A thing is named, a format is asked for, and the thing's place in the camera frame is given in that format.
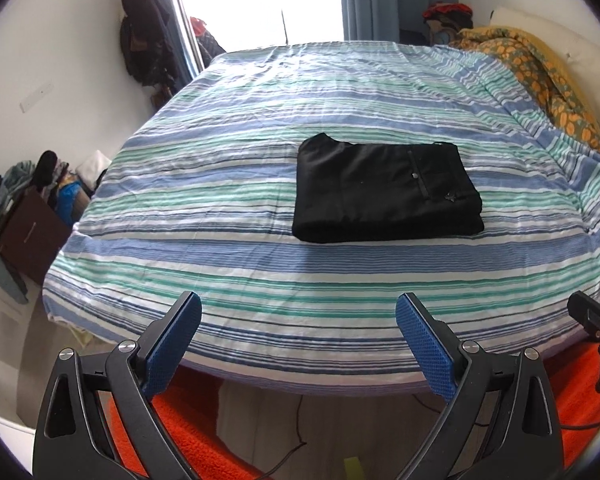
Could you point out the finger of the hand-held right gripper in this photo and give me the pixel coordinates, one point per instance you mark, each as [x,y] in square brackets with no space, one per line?
[587,312]

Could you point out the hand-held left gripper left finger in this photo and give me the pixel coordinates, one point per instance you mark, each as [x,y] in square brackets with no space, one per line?
[172,350]

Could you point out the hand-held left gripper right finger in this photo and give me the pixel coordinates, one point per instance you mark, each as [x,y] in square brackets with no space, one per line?
[425,350]

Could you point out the black pants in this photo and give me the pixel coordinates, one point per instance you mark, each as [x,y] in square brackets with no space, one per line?
[380,195]

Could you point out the orange fluffy rug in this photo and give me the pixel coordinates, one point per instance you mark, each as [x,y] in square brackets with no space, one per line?
[575,385]

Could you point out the yellow-green floor item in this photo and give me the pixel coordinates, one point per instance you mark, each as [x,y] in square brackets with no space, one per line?
[353,469]

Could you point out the striped bed sheet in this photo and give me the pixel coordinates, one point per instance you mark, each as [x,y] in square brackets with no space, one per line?
[230,210]

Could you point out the orange floral blanket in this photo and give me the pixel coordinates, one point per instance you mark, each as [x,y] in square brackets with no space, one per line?
[540,70]

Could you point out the white pillow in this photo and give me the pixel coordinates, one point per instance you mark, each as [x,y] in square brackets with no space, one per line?
[580,45]

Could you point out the plush toy with blue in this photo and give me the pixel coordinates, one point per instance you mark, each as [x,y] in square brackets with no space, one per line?
[442,36]

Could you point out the red and black hat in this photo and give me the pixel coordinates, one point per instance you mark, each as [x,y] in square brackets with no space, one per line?
[447,10]

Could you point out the red and dark bag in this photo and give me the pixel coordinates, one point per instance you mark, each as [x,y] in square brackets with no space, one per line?
[205,40]

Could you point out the dark hanging clothes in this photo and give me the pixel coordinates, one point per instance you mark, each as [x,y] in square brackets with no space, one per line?
[145,35]

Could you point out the blue-grey curtain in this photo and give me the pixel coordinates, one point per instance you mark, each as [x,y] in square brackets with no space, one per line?
[380,0]

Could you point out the white wall plate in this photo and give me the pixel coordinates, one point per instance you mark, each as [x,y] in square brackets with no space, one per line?
[35,98]

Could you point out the metal door frame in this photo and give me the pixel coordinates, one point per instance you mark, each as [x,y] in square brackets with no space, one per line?
[182,20]

